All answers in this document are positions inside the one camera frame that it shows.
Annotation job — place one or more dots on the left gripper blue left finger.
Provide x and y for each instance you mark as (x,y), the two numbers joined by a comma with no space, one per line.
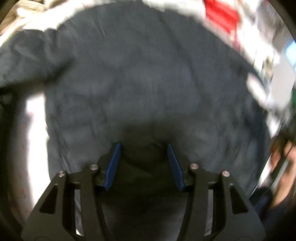
(113,158)

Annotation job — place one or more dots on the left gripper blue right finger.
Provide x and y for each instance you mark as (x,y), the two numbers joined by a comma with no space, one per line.
(176,168)

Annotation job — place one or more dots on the black quilted jacket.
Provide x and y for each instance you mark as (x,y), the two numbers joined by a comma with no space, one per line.
(125,72)

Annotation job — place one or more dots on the cherry print bed sheet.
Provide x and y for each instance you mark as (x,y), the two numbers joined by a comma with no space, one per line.
(28,174)

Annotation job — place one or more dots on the upper red cushion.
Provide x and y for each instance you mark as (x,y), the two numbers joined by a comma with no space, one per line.
(222,14)

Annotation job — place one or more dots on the beige fleece garment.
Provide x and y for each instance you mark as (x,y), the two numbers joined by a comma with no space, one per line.
(20,14)

